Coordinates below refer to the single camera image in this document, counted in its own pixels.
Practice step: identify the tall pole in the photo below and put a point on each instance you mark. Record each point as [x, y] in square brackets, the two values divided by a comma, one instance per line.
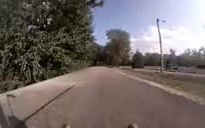
[160, 46]

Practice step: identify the grass verge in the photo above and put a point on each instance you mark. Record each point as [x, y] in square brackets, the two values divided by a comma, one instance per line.
[190, 85]

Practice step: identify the robot's own part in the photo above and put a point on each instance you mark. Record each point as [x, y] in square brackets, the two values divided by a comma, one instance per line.
[133, 126]
[66, 126]

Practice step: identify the mass of leafy trees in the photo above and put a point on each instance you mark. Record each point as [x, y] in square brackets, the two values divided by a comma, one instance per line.
[40, 40]

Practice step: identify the pale gravel strip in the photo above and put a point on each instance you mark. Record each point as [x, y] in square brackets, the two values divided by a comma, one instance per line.
[176, 91]

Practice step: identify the reddish paved path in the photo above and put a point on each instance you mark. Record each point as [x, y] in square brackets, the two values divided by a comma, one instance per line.
[106, 100]

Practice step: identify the grey road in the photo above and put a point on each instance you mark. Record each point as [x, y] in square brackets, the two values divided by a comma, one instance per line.
[196, 71]

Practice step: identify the tall tree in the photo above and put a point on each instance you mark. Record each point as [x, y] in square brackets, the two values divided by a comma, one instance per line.
[118, 46]

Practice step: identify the dark conical bush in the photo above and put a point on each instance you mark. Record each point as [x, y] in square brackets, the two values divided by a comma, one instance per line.
[137, 61]

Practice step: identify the distant row of trees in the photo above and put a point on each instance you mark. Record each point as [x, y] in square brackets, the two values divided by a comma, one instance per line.
[190, 60]

